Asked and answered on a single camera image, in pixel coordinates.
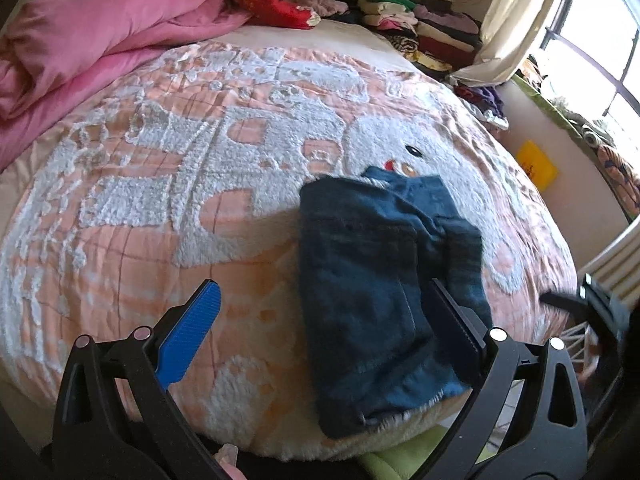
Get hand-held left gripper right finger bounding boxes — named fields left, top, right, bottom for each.
left=415, top=277, right=589, bottom=480

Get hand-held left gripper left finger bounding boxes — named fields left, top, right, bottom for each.
left=50, top=279, right=223, bottom=480

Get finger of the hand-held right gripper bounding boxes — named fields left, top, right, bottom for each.
left=541, top=289, right=587, bottom=313

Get blue denim pants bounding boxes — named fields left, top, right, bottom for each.
left=298, top=165, right=494, bottom=439

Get white slatted rack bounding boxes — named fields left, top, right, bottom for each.
left=562, top=225, right=640, bottom=366

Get green cloth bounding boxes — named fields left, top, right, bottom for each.
left=357, top=427, right=483, bottom=480

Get peach and white fleece blanket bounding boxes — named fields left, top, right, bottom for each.
left=0, top=40, right=581, bottom=463

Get cluttered window sill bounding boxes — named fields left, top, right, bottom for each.
left=515, top=57, right=640, bottom=221

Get purple clothes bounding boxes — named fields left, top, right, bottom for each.
left=454, top=85, right=509, bottom=132

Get dark framed window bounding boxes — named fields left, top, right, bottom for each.
left=537, top=0, right=640, bottom=128

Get cream curtain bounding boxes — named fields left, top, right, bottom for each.
left=447, top=0, right=573, bottom=87

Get pile of folded clothes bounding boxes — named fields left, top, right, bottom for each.
left=356, top=0, right=485, bottom=77

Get white bed sheet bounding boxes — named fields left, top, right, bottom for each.
left=220, top=24, right=406, bottom=63

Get pink quilt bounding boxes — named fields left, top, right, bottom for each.
left=0, top=0, right=253, bottom=171

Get mauve fluffy cloth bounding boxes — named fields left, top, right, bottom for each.
left=289, top=0, right=349, bottom=19

